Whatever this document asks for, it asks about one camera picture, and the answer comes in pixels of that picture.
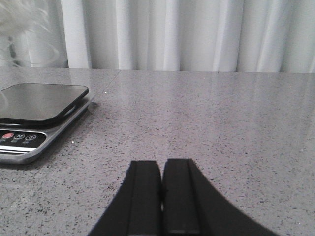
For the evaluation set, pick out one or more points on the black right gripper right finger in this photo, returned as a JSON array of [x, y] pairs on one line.
[[193, 207]]

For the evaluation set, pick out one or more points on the white pleated curtain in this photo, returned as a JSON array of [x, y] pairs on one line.
[[190, 35]]

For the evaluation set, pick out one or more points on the white vermicelli bundle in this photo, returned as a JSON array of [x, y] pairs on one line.
[[26, 34]]

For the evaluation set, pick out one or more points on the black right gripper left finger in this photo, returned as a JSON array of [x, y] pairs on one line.
[[136, 208]]

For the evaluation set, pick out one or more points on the grey digital kitchen scale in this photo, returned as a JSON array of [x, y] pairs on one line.
[[33, 115]]

